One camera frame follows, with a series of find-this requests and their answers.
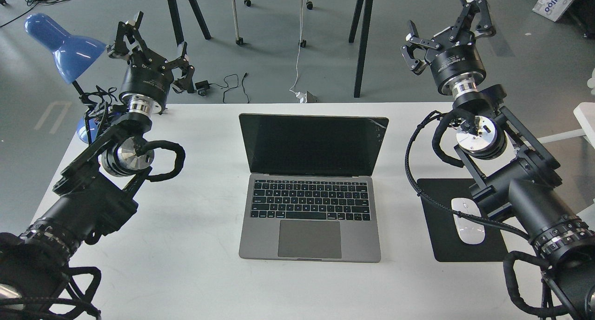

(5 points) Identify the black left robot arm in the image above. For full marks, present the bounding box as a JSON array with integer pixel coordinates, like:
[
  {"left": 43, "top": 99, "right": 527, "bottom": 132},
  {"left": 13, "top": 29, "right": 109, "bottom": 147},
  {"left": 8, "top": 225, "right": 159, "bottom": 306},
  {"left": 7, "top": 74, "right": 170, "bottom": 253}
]
[{"left": 0, "top": 12, "right": 195, "bottom": 320}]

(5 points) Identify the white charging cable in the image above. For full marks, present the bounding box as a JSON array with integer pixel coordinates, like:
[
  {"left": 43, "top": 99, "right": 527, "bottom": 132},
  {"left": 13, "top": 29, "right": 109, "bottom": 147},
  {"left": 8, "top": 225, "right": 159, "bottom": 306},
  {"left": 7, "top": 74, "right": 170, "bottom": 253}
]
[{"left": 289, "top": 0, "right": 305, "bottom": 96}]

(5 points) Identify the grey laptop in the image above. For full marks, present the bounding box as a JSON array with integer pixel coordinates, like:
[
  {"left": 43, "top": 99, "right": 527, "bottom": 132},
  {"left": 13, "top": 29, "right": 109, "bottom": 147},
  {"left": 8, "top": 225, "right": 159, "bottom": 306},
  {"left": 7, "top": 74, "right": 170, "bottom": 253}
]
[{"left": 238, "top": 113, "right": 389, "bottom": 263}]

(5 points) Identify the white computer mouse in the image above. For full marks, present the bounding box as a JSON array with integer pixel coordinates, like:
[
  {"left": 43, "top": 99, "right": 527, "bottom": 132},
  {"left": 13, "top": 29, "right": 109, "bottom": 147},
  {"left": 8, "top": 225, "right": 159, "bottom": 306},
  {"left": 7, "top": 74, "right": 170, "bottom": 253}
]
[{"left": 451, "top": 198, "right": 485, "bottom": 245}]

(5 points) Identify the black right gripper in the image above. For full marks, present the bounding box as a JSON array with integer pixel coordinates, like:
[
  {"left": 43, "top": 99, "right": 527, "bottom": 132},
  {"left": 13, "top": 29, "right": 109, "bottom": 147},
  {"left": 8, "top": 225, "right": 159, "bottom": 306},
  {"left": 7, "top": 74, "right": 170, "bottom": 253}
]
[{"left": 401, "top": 0, "right": 496, "bottom": 95}]

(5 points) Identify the white power plug block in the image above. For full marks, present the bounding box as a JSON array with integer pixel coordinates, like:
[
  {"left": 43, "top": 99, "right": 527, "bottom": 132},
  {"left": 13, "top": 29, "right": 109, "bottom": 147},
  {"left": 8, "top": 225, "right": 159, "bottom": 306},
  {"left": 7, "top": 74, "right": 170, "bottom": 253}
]
[{"left": 296, "top": 91, "right": 318, "bottom": 104}]

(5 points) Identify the blue desk lamp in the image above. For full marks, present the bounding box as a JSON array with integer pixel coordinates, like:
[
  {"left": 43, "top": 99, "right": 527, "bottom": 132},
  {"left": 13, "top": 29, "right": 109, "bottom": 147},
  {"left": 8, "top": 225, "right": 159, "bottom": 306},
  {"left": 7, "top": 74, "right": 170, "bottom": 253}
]
[{"left": 24, "top": 13, "right": 107, "bottom": 145}]

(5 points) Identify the black mouse pad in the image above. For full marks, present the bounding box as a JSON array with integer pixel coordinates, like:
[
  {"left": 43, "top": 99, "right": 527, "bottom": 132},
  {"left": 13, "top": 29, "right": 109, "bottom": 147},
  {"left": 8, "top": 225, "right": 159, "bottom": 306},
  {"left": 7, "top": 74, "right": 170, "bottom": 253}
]
[{"left": 417, "top": 178, "right": 508, "bottom": 262}]

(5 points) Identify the white cardboard box blue text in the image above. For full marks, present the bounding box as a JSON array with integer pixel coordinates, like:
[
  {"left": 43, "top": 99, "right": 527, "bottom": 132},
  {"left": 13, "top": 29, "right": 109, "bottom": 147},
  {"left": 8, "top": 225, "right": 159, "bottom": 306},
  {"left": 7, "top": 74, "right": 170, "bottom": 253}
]
[{"left": 533, "top": 0, "right": 575, "bottom": 22}]

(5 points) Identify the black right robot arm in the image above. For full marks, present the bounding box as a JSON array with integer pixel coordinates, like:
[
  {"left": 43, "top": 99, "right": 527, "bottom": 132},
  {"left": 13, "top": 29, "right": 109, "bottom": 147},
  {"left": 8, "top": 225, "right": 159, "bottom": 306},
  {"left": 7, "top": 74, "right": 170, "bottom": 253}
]
[{"left": 401, "top": 0, "right": 595, "bottom": 320}]

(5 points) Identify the black power adapter with cable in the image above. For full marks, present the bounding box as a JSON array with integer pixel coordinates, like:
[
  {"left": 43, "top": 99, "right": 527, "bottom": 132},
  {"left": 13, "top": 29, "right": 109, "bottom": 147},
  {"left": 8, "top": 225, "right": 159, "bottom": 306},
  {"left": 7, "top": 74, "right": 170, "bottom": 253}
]
[{"left": 194, "top": 72, "right": 251, "bottom": 104}]

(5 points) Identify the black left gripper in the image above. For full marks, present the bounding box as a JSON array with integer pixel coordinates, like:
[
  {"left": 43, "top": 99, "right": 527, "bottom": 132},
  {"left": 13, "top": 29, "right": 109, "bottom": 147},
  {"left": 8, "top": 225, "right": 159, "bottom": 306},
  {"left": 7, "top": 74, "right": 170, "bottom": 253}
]
[{"left": 106, "top": 11, "right": 195, "bottom": 102}]

